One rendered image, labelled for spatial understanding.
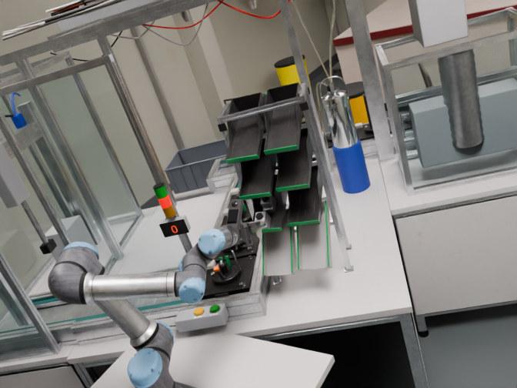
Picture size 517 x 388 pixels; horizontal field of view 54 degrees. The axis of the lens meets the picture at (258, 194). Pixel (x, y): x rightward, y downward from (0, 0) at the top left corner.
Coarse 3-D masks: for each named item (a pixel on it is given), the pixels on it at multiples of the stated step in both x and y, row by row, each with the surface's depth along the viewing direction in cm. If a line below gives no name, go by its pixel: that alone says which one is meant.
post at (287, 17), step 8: (280, 0) 271; (280, 8) 273; (288, 8) 273; (288, 16) 274; (288, 24) 276; (288, 32) 278; (296, 40) 280; (296, 48) 282; (296, 56) 284; (296, 64) 286; (304, 64) 288; (304, 72) 287; (304, 80) 290; (312, 96) 296; (312, 104) 295; (320, 128) 301; (320, 136) 304; (328, 160) 310
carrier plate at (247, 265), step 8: (248, 256) 234; (216, 264) 237; (240, 264) 231; (248, 264) 229; (208, 272) 233; (248, 272) 223; (208, 280) 227; (240, 280) 219; (248, 280) 217; (208, 288) 221; (216, 288) 220; (224, 288) 218; (232, 288) 216; (240, 288) 214; (248, 288) 213; (208, 296) 217
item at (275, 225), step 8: (272, 192) 215; (280, 192) 213; (256, 200) 213; (280, 200) 211; (256, 208) 212; (280, 208) 208; (272, 216) 207; (280, 216) 206; (272, 224) 205; (280, 224) 204; (264, 232) 204
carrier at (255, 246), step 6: (252, 234) 252; (252, 240) 246; (258, 240) 245; (252, 246) 241; (222, 252) 245; (228, 252) 243; (234, 252) 242; (240, 252) 240; (246, 252) 239; (252, 252) 237; (216, 258) 242; (222, 258) 240; (228, 258) 238
